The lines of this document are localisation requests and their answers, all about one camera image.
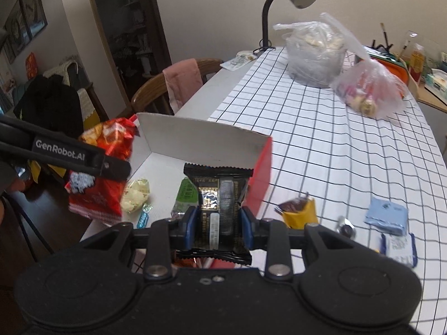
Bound black-handled brush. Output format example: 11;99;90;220
371;23;394;51

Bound yellow and brown snack packet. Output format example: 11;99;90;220
274;193;319;230

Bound wooden chair with curved back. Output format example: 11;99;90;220
130;58;224;116

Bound checked white tablecloth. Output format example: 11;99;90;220
207;47;447;335

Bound dark glass-door bookcase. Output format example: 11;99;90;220
83;0;172;106

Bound green snack packet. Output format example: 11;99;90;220
171;178;200;217

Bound pale yellow snack bag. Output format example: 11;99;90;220
120;178;151;214

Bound black garment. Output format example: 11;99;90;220
13;75;85;134

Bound green tissue box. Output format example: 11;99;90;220
424;69;447;95

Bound light blue snack packet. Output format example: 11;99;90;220
365;197;409;236

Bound orange drink bottle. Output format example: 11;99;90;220
408;43;425;83

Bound teal candy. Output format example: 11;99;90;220
137;204;154;229

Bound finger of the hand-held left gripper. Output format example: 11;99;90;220
101;150;132;182

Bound red and white cardboard box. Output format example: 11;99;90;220
80;112;273;245

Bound red wall ornament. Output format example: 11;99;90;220
26;52;39;79

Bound pink cloth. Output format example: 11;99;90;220
163;58;204;113

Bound silver foil candy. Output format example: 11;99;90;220
337;217;355;238

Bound large red snack bag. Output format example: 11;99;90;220
68;116;139;226

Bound orange folding basin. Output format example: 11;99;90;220
362;46;410;85

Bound black snack packet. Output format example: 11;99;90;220
174;162;255;265

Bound white and blue snack packet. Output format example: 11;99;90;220
379;233;419;269

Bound armchair with yellow cushion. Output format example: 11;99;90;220
43;59;110;130

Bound dark framed wall pictures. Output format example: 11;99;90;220
0;0;48;65

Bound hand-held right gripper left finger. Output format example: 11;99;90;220
80;207;199;282

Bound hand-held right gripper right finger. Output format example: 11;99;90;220
239;207;371;282

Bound printed paper leaflet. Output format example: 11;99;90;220
220;50;259;71

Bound plastic bag with red items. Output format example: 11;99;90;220
330;59;408;119

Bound clear plastic bag with container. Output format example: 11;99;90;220
273;13;371;89

